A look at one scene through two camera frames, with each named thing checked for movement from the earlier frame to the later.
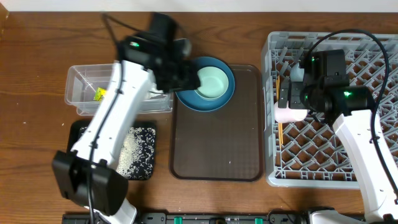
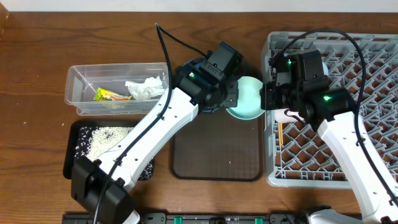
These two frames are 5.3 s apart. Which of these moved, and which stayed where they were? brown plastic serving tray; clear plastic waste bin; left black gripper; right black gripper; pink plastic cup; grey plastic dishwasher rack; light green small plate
Moved: left black gripper; right black gripper; light green small plate
Stayed: clear plastic waste bin; grey plastic dishwasher rack; brown plastic serving tray; pink plastic cup
